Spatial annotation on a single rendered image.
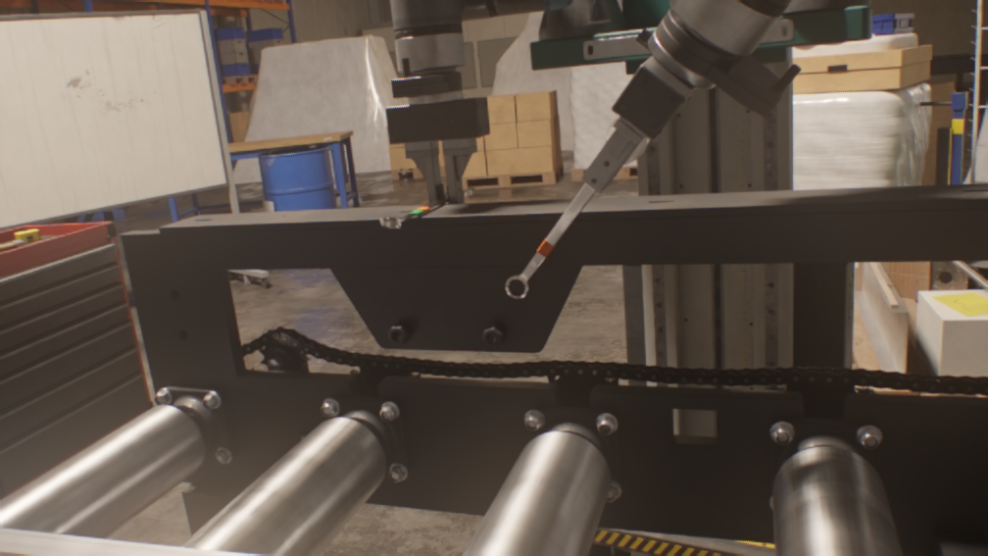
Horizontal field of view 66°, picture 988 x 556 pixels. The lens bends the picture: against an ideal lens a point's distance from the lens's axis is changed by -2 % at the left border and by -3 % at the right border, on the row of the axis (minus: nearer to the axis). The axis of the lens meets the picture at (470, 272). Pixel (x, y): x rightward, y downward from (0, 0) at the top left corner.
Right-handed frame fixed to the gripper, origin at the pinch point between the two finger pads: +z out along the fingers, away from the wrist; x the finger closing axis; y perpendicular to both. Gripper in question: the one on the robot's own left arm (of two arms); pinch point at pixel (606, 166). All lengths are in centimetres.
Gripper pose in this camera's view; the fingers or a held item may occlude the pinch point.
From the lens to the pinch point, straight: 82.1
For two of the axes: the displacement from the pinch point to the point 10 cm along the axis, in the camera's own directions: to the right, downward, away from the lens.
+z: -4.3, 6.5, 6.3
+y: -7.8, -6.2, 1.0
